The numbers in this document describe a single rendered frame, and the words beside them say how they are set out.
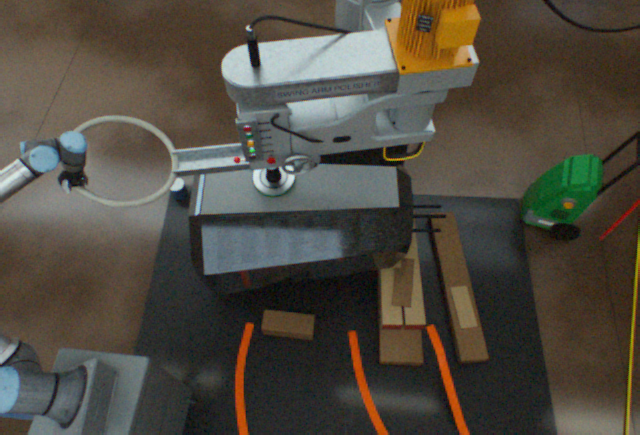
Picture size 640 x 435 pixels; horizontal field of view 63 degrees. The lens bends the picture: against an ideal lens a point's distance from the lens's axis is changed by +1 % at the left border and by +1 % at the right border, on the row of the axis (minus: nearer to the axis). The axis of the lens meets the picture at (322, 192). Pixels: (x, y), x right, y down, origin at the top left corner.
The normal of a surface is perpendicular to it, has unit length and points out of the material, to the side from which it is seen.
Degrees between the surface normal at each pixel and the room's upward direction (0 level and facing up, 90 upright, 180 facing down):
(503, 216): 0
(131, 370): 0
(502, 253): 0
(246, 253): 45
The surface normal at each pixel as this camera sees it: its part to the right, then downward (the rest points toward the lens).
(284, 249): 0.03, 0.26
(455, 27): 0.15, 0.86
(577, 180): -0.53, -0.55
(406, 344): 0.00, -0.49
